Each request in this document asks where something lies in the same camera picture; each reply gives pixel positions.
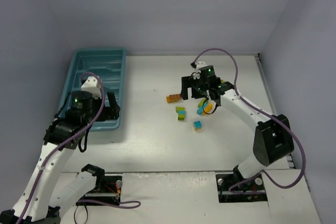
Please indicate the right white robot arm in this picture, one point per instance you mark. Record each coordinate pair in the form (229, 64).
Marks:
(271, 141)

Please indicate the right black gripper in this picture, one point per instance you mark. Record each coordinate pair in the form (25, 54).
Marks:
(193, 87)

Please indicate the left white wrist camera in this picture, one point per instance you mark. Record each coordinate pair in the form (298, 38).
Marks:
(92, 86)

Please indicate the green blue yellow lego stack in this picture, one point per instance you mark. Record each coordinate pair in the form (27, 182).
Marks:
(204, 107)

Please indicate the orange brown lego brick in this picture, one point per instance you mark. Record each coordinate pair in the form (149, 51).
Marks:
(173, 98)

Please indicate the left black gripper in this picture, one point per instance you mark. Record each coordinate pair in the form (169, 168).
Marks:
(105, 109)

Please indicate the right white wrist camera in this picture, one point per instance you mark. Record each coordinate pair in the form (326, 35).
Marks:
(197, 66)

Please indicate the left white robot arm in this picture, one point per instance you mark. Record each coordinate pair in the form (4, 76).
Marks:
(64, 135)

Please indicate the teal plastic compartment tray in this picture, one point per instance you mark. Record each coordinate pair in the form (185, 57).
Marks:
(106, 63)

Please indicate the blue yellow lego cube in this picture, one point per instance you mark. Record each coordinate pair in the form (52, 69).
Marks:
(197, 125)

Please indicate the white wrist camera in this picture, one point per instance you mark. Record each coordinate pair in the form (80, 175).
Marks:
(92, 86)
(197, 66)

